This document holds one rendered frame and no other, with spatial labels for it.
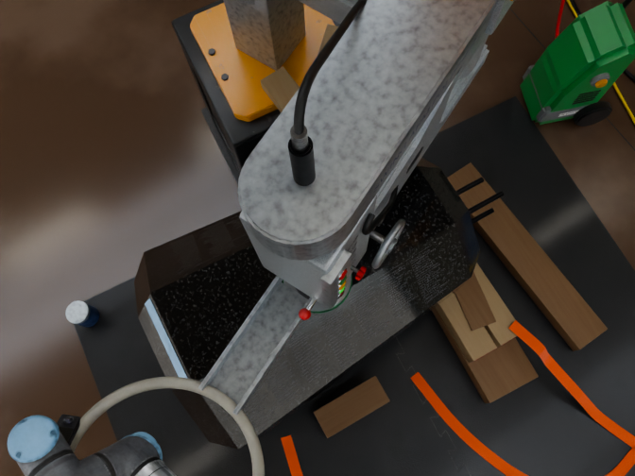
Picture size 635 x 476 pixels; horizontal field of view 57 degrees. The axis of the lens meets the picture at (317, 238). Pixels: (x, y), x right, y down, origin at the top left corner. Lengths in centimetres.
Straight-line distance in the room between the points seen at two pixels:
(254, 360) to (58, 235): 168
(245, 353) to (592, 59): 191
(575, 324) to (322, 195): 191
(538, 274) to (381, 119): 178
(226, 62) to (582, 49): 149
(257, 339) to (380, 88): 79
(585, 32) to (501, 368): 146
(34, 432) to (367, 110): 88
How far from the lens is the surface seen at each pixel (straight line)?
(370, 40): 119
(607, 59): 278
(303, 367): 197
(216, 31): 235
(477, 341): 252
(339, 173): 105
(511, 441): 273
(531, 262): 277
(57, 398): 291
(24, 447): 129
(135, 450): 132
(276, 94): 211
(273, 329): 161
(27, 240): 312
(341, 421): 251
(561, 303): 278
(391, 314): 200
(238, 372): 160
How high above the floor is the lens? 264
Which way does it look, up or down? 73 degrees down
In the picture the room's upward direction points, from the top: 6 degrees counter-clockwise
